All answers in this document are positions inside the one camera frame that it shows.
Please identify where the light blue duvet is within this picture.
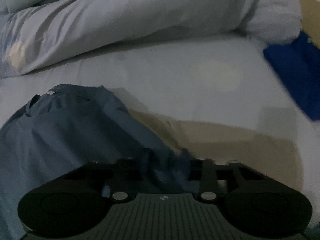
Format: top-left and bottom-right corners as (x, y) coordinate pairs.
(1, 0), (302, 79)

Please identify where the blue storage bag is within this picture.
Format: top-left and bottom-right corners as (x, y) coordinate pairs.
(263, 31), (319, 121)

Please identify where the wooden bed side board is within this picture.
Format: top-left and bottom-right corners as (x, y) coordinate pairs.
(299, 0), (320, 48)

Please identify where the blue shirt garment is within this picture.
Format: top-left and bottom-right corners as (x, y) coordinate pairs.
(1, 85), (200, 239)

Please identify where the patterned blue bed sheet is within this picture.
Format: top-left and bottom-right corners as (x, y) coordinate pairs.
(1, 35), (319, 226)

